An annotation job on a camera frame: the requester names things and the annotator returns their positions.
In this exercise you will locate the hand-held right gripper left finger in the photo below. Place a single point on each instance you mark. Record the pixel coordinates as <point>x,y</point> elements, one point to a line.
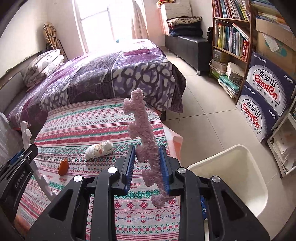
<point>129,166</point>

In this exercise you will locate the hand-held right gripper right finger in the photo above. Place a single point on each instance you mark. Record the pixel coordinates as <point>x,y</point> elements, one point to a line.
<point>164,169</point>

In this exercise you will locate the glass balcony door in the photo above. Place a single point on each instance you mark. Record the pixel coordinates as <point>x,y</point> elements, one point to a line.
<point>97,23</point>

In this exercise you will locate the white toothed plastic piece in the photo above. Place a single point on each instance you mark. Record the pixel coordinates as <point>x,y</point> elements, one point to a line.
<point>42,180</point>

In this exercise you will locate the stack of books and papers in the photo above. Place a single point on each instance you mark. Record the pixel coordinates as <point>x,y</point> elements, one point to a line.
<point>227,78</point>

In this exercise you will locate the white shelf with papers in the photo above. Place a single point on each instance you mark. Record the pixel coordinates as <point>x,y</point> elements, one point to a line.
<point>284,148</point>

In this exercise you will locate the black bench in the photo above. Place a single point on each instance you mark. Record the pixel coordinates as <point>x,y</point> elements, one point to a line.
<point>189,48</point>

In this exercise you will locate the blue white water carton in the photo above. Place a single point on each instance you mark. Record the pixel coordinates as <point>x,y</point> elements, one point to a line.
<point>256,113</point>
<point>270,83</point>

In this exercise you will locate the light pink curtain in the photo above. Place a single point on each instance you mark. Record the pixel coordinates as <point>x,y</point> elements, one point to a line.
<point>138,23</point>

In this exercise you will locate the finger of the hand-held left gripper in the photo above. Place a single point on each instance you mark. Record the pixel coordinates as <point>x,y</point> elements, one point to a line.
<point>23,156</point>

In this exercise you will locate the orange peel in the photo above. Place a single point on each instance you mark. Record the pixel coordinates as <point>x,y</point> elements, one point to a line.
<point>63,168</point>

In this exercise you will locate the brown cardboard box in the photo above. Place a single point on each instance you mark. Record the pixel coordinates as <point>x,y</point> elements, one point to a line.
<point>277,46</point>

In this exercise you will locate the white floral tissue wad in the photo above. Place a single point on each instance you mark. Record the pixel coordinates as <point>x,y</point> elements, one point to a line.
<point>98,149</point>

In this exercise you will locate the white plastic bin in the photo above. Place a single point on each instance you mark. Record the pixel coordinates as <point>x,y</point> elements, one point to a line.
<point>231,166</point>

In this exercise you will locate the purple patterned bed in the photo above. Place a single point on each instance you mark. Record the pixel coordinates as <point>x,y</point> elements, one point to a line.
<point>104,69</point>

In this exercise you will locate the dark blue folded blanket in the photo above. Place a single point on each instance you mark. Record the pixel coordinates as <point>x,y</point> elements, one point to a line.
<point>187,30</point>

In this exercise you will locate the white floral folded quilt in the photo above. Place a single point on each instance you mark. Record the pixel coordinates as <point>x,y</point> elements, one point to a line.
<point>44,64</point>

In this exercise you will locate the patterned folded blanket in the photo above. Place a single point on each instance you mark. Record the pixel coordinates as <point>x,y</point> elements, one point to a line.
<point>182,20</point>

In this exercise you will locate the row of colourful books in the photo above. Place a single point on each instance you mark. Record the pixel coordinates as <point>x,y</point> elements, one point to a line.
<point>229,39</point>

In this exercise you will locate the grey quilted cushion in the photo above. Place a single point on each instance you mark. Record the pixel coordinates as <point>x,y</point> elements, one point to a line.
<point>9,136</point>

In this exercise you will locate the pink fluffy yarn strip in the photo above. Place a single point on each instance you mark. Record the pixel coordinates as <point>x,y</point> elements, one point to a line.
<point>141,120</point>

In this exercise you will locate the row of tall books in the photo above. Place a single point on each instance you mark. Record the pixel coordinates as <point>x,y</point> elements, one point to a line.
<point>231,8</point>

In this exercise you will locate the beige plaid cloth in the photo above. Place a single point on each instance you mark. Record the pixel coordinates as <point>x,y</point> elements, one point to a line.
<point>51,34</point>

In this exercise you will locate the wooden bookshelf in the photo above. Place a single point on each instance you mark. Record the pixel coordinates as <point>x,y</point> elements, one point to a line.
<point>251,34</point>

